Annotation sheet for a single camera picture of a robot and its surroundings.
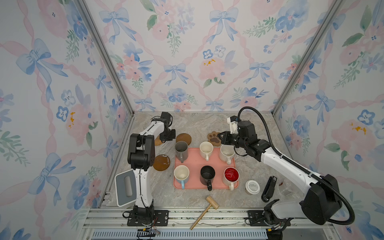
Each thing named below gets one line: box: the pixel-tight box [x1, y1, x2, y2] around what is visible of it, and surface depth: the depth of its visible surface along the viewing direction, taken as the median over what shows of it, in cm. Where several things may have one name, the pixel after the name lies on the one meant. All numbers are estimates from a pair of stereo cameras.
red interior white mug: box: [222, 166, 240, 191], surface depth 83 cm
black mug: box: [200, 165, 216, 192], surface depth 83 cm
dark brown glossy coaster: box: [153, 154, 171, 172], surface depth 95 cm
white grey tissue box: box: [115, 169, 137, 208], surface depth 80 cm
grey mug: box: [175, 140, 189, 163], surface depth 90 cm
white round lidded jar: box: [245, 180, 261, 195], surface depth 79 cm
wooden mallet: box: [190, 196, 219, 230], surface depth 78 cm
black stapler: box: [261, 175, 278, 203], surface depth 82 cm
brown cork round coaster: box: [176, 133, 192, 146], surface depth 108 cm
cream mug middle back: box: [199, 141, 214, 162], surface depth 92 cm
